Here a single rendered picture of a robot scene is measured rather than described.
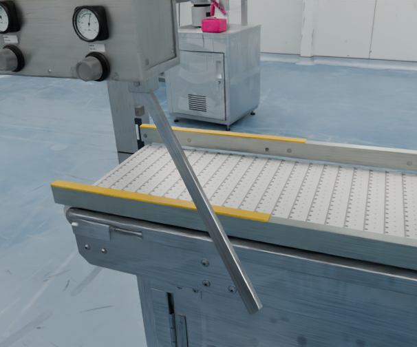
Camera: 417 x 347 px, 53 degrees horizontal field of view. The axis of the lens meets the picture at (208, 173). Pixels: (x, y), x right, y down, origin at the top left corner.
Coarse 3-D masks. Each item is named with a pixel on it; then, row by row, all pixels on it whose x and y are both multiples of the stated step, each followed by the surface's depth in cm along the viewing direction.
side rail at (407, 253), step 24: (72, 192) 62; (144, 216) 59; (168, 216) 57; (192, 216) 56; (264, 240) 53; (288, 240) 52; (312, 240) 50; (336, 240) 49; (360, 240) 48; (384, 240) 47; (408, 240) 47; (408, 264) 47
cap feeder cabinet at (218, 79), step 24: (240, 24) 345; (192, 48) 319; (216, 48) 308; (240, 48) 318; (168, 72) 341; (192, 72) 328; (216, 72) 316; (240, 72) 326; (168, 96) 351; (192, 96) 337; (216, 96) 325; (240, 96) 334; (216, 120) 336
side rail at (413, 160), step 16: (144, 128) 86; (192, 144) 83; (208, 144) 82; (224, 144) 80; (240, 144) 79; (256, 144) 78; (272, 144) 77; (288, 144) 75; (304, 144) 74; (320, 144) 73; (336, 144) 73; (320, 160) 75; (336, 160) 73; (352, 160) 72; (368, 160) 71; (384, 160) 70; (400, 160) 69; (416, 160) 68
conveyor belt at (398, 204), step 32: (128, 160) 80; (160, 160) 79; (192, 160) 78; (224, 160) 78; (256, 160) 77; (288, 160) 76; (160, 192) 67; (224, 192) 66; (256, 192) 66; (288, 192) 66; (320, 192) 65; (352, 192) 65; (384, 192) 64; (416, 192) 64; (352, 224) 57; (384, 224) 56; (416, 224) 56
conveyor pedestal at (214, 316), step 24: (168, 288) 70; (168, 312) 73; (192, 312) 72; (216, 312) 69; (240, 312) 67; (264, 312) 64; (288, 312) 62; (168, 336) 76; (192, 336) 74; (216, 336) 72; (240, 336) 70; (264, 336) 68; (288, 336) 66; (312, 336) 64; (336, 336) 62; (360, 336) 59; (384, 336) 58
